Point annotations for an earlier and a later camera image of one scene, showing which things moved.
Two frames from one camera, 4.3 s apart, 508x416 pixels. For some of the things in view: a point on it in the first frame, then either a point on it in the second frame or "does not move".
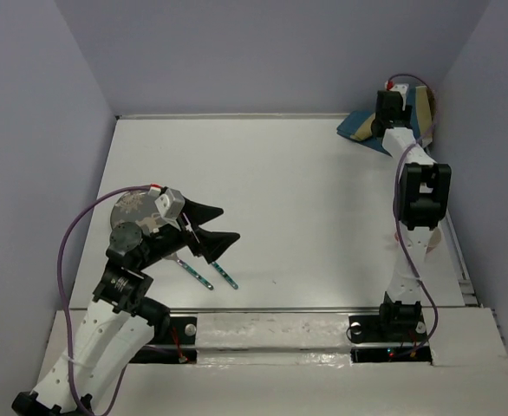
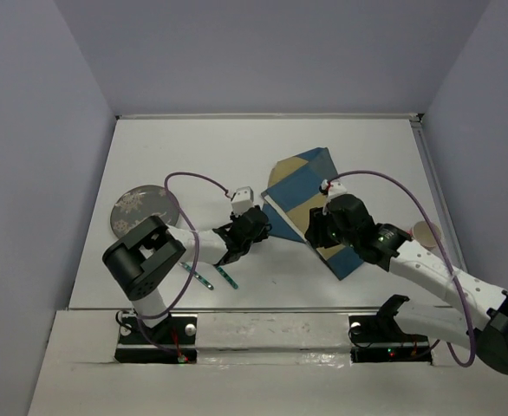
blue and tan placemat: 356,125 -> 293,194
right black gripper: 407,113 -> 315,230
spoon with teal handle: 174,256 does not move
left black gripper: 211,243 -> 262,235
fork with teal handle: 229,280 does not move
